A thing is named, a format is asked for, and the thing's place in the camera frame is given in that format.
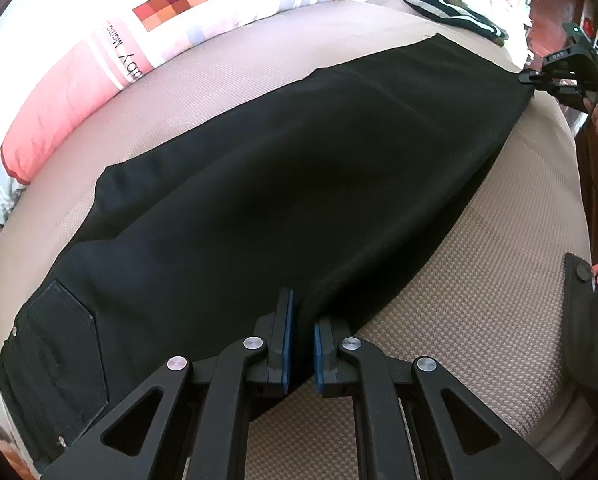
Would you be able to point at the person's dark jacket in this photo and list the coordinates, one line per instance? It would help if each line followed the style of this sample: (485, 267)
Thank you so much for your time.
(591, 330)

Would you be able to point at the dark striped folded garment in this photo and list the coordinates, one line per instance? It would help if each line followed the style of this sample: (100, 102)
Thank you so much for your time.
(444, 2)

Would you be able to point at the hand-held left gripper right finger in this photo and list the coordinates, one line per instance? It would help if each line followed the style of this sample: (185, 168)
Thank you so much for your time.
(319, 355)

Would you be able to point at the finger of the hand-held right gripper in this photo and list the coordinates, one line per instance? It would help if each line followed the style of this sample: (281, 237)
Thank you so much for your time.
(531, 77)

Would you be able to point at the black pants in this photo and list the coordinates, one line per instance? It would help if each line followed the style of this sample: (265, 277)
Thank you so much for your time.
(279, 170)

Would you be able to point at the pink patterned long pillow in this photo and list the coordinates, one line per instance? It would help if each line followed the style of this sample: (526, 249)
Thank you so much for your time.
(79, 85)

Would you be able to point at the beige woven bed mat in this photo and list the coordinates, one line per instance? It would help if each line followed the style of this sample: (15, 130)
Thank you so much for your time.
(479, 260)

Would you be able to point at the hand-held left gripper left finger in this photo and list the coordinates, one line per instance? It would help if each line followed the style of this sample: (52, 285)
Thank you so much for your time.
(289, 340)

